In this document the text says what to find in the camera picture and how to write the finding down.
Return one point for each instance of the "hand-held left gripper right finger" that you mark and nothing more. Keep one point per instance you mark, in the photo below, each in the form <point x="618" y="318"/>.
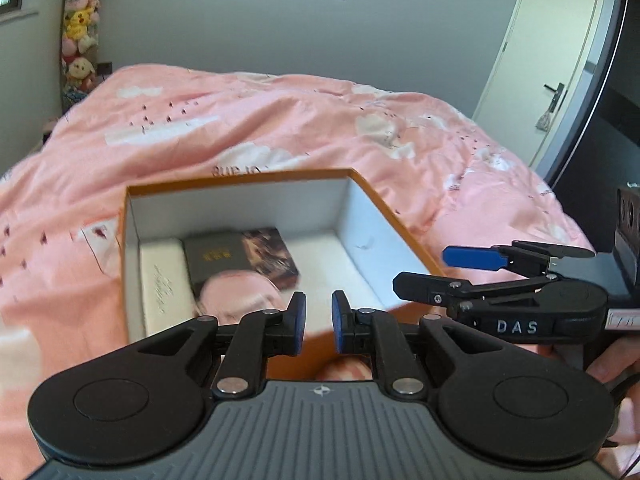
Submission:
<point x="338" y="322"/>

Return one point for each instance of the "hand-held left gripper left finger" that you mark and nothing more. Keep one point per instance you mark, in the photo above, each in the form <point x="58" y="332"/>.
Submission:
<point x="299" y="321"/>

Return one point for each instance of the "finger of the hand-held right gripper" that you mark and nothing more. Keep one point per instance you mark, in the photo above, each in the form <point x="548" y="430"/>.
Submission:
<point x="472" y="257"/>
<point x="430" y="287"/>

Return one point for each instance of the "face portrait cover book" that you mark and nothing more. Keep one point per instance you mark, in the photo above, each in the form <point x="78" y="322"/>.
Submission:
<point x="235" y="296"/>

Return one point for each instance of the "dark cover book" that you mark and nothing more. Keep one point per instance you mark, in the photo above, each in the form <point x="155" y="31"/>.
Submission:
<point x="235" y="255"/>

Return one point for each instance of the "orange cardboard box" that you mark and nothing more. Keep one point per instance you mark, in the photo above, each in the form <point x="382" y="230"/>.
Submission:
<point x="240" y="205"/>

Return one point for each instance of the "person's right hand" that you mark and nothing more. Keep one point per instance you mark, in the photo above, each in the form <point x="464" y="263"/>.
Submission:
<point x="620" y="362"/>

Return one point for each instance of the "white book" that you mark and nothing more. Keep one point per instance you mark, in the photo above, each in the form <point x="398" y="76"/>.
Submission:
<point x="162" y="285"/>

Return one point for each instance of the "person's pale pink clothing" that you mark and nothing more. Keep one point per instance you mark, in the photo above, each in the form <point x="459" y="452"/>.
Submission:
<point x="612" y="460"/>

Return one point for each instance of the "pink printed blanket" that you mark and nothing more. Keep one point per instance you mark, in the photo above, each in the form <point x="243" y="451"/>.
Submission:
<point x="250" y="110"/>

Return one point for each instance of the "white door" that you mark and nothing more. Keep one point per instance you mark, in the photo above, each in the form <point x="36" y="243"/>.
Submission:
<point x="540" y="35"/>

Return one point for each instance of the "hanging plush toy column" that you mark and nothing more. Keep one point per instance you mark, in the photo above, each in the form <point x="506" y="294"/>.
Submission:
<point x="80" y="25"/>

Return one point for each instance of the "black wall socket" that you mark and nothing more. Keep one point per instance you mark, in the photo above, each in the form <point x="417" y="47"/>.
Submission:
<point x="105" y="71"/>

